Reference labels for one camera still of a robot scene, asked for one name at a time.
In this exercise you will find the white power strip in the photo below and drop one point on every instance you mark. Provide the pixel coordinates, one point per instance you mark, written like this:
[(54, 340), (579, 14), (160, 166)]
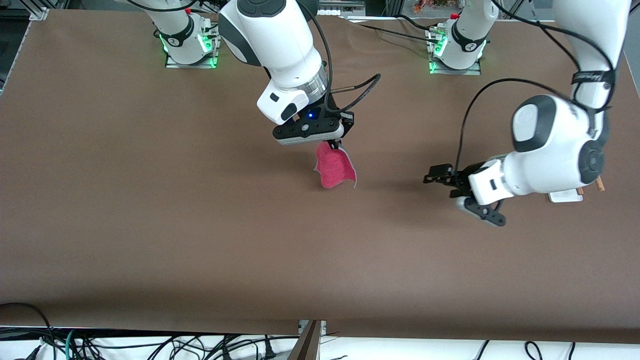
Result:
[(345, 7)]

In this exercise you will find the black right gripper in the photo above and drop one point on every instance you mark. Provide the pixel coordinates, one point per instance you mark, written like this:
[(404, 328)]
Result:
[(347, 121)]

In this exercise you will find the pink and grey towel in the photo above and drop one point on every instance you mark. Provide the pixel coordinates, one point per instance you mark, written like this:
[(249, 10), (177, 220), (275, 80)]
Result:
[(335, 170)]

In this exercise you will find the aluminium table corner profile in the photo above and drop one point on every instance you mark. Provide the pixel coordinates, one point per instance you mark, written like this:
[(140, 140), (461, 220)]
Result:
[(39, 14)]

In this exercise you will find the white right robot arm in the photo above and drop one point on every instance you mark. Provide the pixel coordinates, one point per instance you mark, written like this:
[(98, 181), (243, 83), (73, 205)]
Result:
[(270, 45)]

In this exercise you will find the aluminium frame post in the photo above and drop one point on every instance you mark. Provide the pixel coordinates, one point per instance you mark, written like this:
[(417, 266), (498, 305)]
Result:
[(307, 345)]

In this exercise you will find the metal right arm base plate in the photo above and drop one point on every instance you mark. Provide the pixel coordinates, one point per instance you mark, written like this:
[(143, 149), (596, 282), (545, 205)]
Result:
[(200, 65)]

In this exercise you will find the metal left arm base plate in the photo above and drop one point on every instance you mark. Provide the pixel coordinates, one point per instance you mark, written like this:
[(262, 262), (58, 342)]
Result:
[(470, 72)]

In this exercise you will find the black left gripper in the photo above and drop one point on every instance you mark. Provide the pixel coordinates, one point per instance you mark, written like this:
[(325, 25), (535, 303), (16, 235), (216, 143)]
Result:
[(459, 181)]

